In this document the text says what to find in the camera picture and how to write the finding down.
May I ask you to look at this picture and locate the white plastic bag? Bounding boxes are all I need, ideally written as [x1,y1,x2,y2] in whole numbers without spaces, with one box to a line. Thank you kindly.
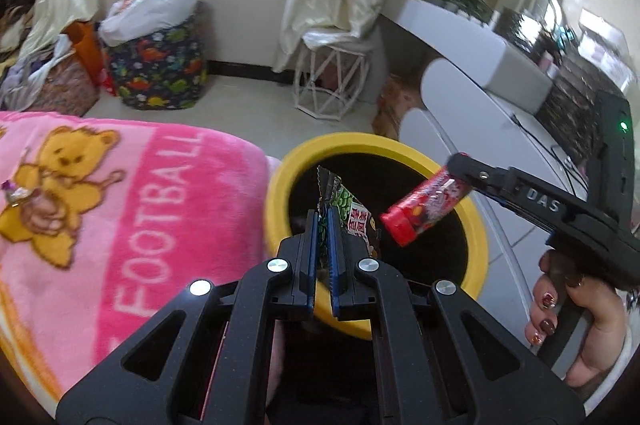
[98,0,200,47]

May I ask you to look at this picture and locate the dinosaur print fabric hamper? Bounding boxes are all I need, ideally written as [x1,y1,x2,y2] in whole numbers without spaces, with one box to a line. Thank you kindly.
[100,3,207,111]

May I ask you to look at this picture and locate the pile of dark clothes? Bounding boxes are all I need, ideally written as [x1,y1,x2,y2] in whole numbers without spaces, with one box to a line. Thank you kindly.
[1,0,36,74]

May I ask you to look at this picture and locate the pink cartoon bear blanket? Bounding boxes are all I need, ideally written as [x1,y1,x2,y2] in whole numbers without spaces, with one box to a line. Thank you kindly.
[1,112,277,415]

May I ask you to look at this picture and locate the right hand painted nails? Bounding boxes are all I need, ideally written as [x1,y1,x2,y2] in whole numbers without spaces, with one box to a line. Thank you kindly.
[525,249,627,389]

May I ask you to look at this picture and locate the green patterned snack wrapper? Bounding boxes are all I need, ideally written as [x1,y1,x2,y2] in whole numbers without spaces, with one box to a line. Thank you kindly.
[316,165,381,294]

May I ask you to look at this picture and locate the brown patterned fabric bag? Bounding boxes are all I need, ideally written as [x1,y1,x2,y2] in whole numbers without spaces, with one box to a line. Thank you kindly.
[4,53,99,116]

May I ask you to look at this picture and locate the white wire frame stool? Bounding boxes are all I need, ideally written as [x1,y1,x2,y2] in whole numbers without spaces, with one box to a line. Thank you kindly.
[293,28,373,122]

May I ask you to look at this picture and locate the yellow rimmed trash bin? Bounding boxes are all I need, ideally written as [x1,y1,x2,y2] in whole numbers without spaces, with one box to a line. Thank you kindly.
[264,131,490,341]

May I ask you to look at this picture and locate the small foil candy wrapper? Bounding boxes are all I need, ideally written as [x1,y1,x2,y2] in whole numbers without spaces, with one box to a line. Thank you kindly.
[1,180,34,206]

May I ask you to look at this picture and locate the red snack bar wrapper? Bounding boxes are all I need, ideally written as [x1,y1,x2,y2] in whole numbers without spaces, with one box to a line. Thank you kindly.
[380,167,472,247]

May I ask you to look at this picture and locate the white curved vanity desk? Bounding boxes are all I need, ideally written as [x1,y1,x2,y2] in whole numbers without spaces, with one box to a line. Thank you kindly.
[380,0,626,285]

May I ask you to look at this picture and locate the orange bag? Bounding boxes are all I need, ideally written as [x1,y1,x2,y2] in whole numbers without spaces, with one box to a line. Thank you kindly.
[64,21,106,87]

